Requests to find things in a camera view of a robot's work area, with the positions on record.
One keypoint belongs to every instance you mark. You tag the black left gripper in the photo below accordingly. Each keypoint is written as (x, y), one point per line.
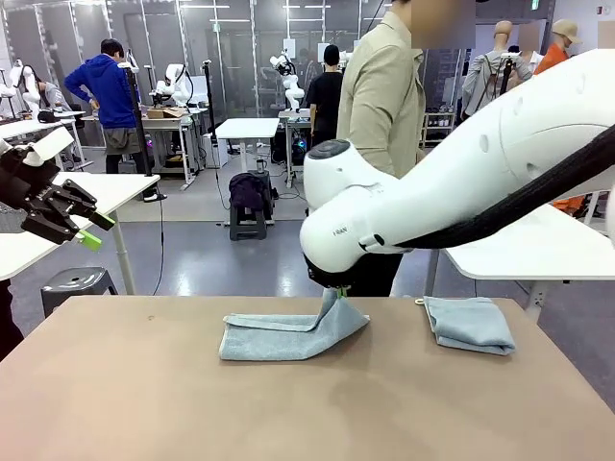
(24, 187)

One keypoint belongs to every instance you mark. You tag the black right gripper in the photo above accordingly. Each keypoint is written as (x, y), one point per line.
(331, 280)

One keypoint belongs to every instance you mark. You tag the light blue towel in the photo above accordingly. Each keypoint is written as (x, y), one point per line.
(471, 326)
(259, 341)

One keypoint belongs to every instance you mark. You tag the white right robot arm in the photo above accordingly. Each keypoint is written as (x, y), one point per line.
(480, 144)

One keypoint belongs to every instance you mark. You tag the small white robot arm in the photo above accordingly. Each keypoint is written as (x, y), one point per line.
(32, 96)
(293, 93)
(180, 89)

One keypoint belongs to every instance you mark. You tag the white rectangular table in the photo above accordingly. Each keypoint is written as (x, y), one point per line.
(125, 187)
(528, 249)

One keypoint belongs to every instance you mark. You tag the grey metal round stool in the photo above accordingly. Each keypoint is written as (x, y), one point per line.
(77, 283)

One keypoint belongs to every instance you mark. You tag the black slippers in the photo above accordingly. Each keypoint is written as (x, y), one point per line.
(156, 197)

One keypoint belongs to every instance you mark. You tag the white long desk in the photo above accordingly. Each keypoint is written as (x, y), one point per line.
(29, 127)

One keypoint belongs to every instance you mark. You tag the dark grey step stool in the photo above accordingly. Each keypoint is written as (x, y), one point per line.
(247, 228)

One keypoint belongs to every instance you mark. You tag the seated person in grey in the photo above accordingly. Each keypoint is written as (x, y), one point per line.
(53, 98)

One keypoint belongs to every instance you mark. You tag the person in blue hoodie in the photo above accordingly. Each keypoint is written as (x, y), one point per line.
(108, 86)

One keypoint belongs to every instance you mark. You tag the dark purple bag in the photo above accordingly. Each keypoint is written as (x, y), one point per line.
(247, 192)

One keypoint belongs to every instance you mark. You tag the brown cardboard box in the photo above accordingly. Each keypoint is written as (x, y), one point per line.
(165, 114)

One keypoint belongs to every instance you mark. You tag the computer tower with lights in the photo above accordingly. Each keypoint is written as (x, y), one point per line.
(300, 149)

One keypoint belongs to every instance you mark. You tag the grey robot stand table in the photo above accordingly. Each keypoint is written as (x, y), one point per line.
(294, 114)

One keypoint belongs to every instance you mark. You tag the white standing desk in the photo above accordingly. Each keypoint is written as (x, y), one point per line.
(247, 128)

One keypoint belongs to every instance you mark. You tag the white shoe rack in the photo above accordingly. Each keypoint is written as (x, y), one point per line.
(439, 122)

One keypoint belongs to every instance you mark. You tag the person in black clothes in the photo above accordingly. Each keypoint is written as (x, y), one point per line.
(324, 96)

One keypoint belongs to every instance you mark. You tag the person in beige shirt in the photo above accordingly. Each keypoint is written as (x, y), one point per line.
(379, 96)

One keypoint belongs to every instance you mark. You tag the mannequin in orange trousers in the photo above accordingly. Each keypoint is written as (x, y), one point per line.
(569, 204)

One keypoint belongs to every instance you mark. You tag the mannequin in grey shirt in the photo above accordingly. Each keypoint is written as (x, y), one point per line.
(480, 81)

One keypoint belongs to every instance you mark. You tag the mannequin in orange jacket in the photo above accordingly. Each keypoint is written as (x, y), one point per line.
(555, 57)

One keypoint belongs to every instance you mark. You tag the mannequin in blue floral clothes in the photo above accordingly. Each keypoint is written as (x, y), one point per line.
(528, 36)

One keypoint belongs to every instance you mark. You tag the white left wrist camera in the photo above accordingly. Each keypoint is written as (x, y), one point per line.
(50, 144)

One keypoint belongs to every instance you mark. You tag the black camera stand pole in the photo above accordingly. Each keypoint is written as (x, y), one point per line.
(210, 101)
(141, 134)

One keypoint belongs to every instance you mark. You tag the grey frame work desk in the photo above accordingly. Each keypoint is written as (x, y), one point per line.
(163, 124)

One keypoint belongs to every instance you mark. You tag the black camera tripod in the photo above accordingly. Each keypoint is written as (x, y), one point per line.
(504, 77)

